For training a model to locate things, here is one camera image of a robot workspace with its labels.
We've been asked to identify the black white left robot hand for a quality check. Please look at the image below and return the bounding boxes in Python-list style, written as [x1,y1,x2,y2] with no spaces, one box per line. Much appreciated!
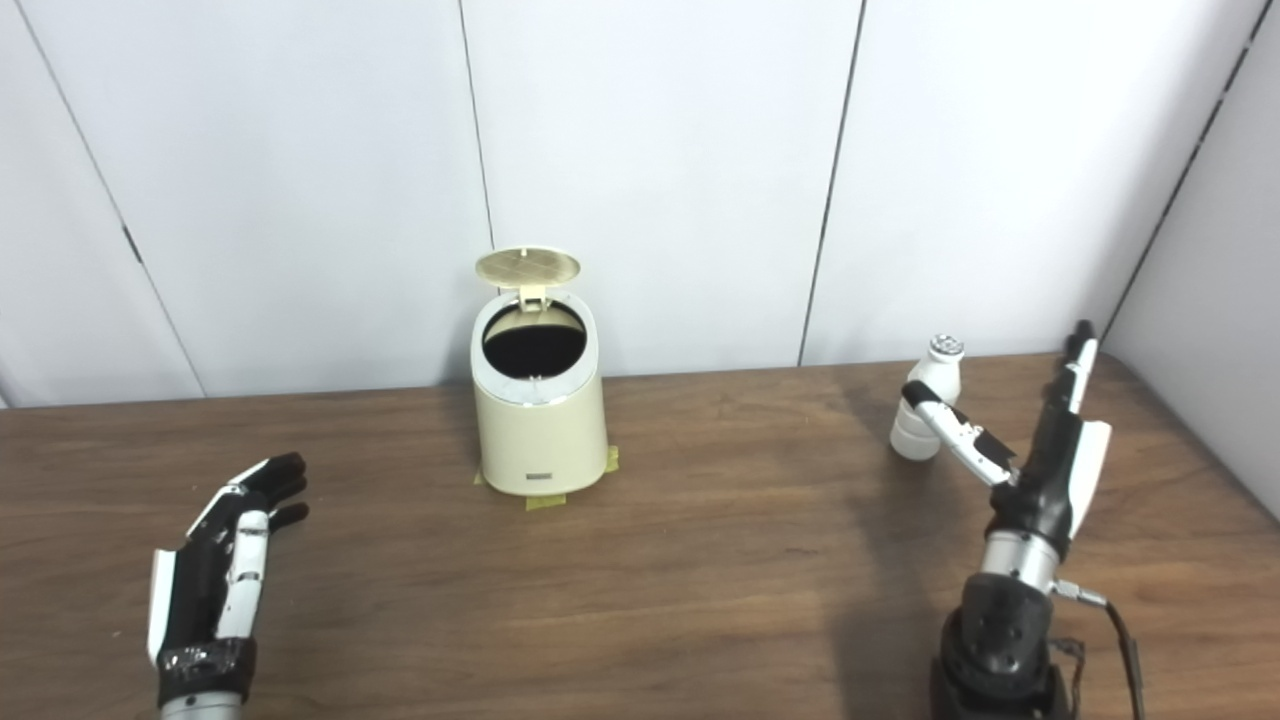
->
[147,452,310,711]

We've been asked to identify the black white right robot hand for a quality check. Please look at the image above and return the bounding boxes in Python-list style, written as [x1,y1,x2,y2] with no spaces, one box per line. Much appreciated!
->
[901,320,1113,561]

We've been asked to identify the small white plastic bottle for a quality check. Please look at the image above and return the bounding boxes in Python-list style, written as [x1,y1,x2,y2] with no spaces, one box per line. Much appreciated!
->
[890,335,966,461]

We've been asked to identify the cream-colored bin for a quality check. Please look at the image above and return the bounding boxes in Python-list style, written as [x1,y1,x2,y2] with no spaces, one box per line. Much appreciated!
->
[470,288,609,495]

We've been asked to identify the cream round bin lid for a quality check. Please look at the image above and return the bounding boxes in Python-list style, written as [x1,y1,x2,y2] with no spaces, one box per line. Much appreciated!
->
[475,246,582,311]

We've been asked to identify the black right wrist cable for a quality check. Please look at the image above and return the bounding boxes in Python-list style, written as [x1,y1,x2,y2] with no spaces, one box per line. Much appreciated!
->
[1050,580,1146,720]

